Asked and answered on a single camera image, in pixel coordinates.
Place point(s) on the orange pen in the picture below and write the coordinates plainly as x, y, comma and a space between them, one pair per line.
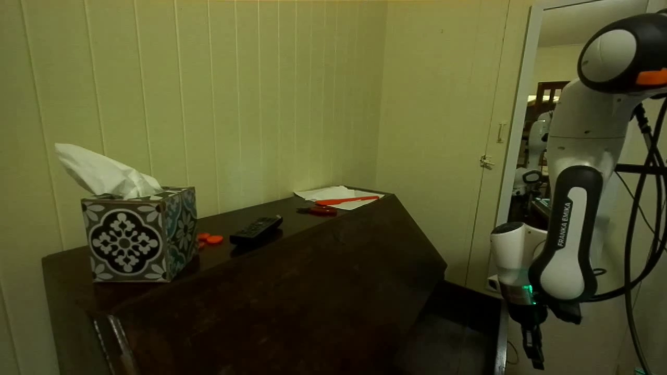
347, 200

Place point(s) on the white paper sheet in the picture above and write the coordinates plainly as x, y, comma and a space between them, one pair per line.
325, 193

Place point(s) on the dark wooden slant-front dresser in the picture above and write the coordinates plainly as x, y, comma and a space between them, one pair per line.
278, 298

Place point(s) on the white tissue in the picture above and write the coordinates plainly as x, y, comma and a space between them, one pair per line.
104, 174

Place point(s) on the small metal door latch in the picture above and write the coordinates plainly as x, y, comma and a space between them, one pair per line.
486, 164

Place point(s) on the patterned tissue box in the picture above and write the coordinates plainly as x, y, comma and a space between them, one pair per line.
132, 240

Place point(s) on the black remote control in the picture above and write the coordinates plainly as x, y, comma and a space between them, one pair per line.
255, 231

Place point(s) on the black metal bar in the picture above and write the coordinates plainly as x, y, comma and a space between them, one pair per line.
636, 167

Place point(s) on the red scissors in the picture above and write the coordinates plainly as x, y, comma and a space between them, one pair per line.
318, 210

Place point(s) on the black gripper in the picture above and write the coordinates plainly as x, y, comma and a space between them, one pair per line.
523, 306

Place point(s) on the small orange object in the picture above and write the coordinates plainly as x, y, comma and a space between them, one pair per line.
209, 240

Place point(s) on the white door frame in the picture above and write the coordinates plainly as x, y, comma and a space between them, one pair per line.
522, 106

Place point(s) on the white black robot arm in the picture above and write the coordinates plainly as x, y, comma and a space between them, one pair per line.
591, 118

